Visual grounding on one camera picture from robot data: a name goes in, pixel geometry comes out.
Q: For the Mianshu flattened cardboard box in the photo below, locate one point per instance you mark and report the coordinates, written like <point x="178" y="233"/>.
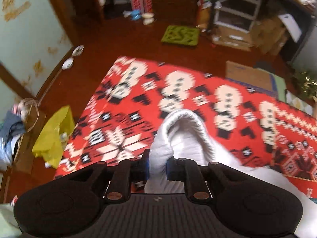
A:
<point x="252" y="78"/>

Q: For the cardboard box with clothes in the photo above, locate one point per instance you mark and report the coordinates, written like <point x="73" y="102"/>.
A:
<point x="20" y="129"/>

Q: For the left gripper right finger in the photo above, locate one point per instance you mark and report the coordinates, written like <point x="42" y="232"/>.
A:
<point x="244" y="204"/>

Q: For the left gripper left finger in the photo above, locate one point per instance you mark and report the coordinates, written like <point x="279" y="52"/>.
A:
<point x="70" y="204"/>

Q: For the stack of flattened cardboard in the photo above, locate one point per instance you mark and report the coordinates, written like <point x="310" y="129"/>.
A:
<point x="269" y="35"/>

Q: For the white plastic drawer unit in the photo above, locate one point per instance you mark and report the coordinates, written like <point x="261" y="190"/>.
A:
<point x="237" y="14"/>

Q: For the red Christmas pattern tablecloth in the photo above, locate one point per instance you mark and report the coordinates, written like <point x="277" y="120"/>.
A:
<point x="123" y="115"/>

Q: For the Christmas garland with ornaments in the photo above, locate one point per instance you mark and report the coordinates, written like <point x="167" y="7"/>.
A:
<point x="304" y="85"/>

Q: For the white sweatshirt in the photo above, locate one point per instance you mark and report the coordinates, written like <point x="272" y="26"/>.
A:
<point x="183" y="135"/>

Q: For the white pet bowl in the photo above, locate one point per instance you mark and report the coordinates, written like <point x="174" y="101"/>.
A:
<point x="68" y="63"/>
<point x="78" y="51"/>

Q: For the green checkered floor mat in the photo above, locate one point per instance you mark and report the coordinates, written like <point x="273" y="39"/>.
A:
<point x="298" y="103"/>

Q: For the yellow plastic bag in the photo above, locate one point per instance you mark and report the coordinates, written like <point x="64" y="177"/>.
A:
<point x="54" y="136"/>

